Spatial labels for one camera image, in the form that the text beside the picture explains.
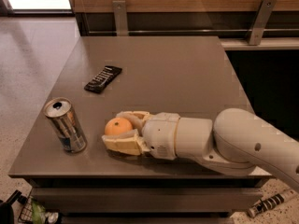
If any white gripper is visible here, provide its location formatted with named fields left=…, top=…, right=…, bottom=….
left=102, top=111, right=180, bottom=160

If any orange fruit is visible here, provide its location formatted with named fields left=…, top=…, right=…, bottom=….
left=105, top=118, right=133, bottom=135

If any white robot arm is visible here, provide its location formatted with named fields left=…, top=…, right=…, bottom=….
left=102, top=108, right=299, bottom=191

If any silver blue redbull can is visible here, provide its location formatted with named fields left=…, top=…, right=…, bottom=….
left=43, top=97, right=87, bottom=153

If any black snack bar wrapper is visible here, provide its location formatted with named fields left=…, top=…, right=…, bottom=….
left=84, top=65, right=122, bottom=93

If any grey table drawer front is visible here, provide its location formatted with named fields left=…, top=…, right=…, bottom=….
left=32, top=188, right=262, bottom=213

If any black object on floor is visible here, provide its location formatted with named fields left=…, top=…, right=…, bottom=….
left=0, top=190, right=21, bottom=224

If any black white striped tool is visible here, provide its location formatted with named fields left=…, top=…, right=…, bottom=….
left=247, top=189, right=297, bottom=218

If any left metal bracket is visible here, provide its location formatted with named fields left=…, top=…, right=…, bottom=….
left=112, top=0, right=129, bottom=36

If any metal bracket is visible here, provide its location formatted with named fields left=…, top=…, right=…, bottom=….
left=248, top=0, right=277, bottom=46
left=112, top=0, right=129, bottom=36

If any wire basket with green item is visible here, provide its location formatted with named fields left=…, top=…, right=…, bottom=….
left=18, top=196, right=61, bottom=224

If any right metal bracket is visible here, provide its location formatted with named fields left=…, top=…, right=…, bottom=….
left=248, top=0, right=277, bottom=46

